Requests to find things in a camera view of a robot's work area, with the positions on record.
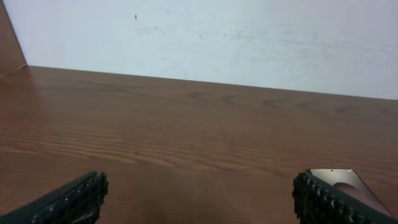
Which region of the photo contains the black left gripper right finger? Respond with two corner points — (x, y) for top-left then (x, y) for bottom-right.
(292, 170), (397, 224)

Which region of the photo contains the brown cardboard panel at left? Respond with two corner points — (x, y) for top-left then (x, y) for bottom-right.
(0, 0), (27, 75)

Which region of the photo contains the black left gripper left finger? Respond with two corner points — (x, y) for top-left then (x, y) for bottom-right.
(1, 171), (109, 224)

